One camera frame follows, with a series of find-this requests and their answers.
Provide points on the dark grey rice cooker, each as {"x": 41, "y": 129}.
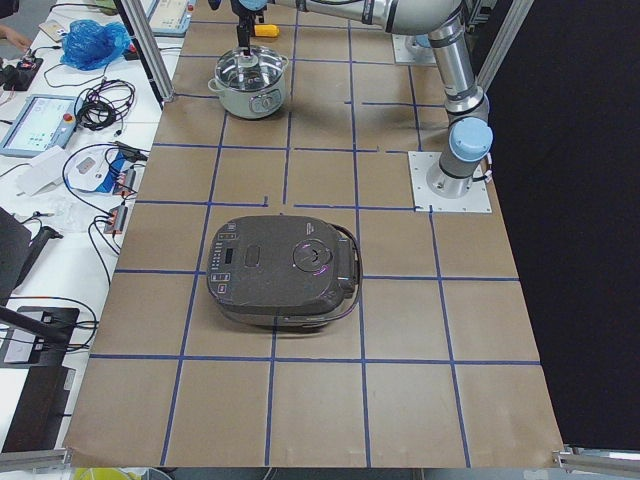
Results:
{"x": 284, "y": 271}

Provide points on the emergency stop button box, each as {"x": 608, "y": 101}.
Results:
{"x": 131, "y": 53}

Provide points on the teach pendant tablet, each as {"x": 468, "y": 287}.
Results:
{"x": 44, "y": 121}
{"x": 170, "y": 18}

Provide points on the white device box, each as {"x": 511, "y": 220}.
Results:
{"x": 92, "y": 171}

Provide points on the blue plastic bag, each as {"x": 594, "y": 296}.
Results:
{"x": 89, "y": 45}

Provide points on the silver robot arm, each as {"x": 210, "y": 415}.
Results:
{"x": 469, "y": 135}

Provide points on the aluminium frame post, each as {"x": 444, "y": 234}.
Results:
{"x": 133, "y": 16}

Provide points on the yellow plastic corn cob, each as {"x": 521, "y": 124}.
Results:
{"x": 266, "y": 31}

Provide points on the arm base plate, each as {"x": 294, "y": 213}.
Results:
{"x": 435, "y": 192}
{"x": 413, "y": 50}

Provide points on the glass pot lid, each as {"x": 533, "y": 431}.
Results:
{"x": 251, "y": 71}

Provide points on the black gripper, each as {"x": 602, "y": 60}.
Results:
{"x": 244, "y": 22}

